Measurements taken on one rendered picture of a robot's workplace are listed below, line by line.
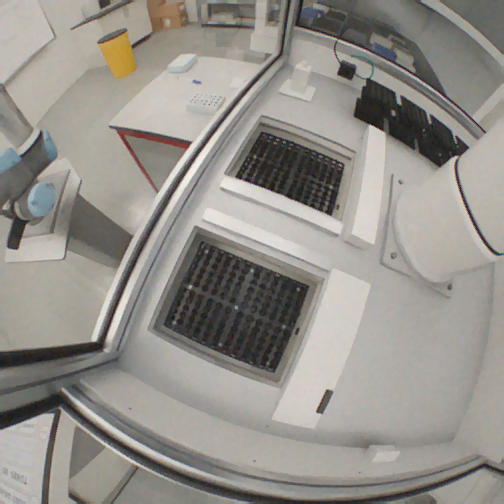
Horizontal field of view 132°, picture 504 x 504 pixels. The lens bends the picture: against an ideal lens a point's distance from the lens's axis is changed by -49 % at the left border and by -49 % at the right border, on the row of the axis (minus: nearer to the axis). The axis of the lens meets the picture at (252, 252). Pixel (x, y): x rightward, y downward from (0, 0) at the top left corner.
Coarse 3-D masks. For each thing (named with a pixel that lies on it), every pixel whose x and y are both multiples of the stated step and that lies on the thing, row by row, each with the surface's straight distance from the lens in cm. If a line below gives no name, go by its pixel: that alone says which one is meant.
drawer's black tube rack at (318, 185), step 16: (272, 144) 55; (288, 144) 55; (256, 160) 51; (272, 160) 51; (288, 160) 52; (304, 160) 53; (336, 160) 57; (256, 176) 48; (272, 176) 48; (288, 176) 49; (304, 176) 50; (320, 176) 52; (336, 176) 58; (288, 192) 47; (304, 192) 48; (320, 192) 49; (336, 192) 51; (320, 208) 51
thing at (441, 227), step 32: (480, 160) 38; (416, 192) 47; (448, 192) 39; (480, 192) 37; (416, 224) 44; (448, 224) 39; (480, 224) 38; (384, 256) 44; (416, 256) 46; (448, 256) 43; (480, 256) 41; (448, 288) 56
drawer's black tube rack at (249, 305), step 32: (224, 256) 41; (192, 288) 41; (224, 288) 43; (256, 288) 40; (288, 288) 41; (192, 320) 44; (224, 320) 40; (256, 320) 43; (288, 320) 40; (256, 352) 44
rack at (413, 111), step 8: (400, 96) 74; (408, 104) 73; (400, 112) 72; (408, 112) 67; (416, 112) 71; (424, 112) 76; (392, 120) 75; (400, 120) 68; (408, 120) 71; (416, 120) 67; (424, 120) 71; (392, 128) 71; (400, 128) 69; (408, 128) 67; (416, 128) 71; (424, 128) 67; (392, 136) 69; (400, 136) 71; (408, 136) 74; (416, 136) 69; (408, 144) 71
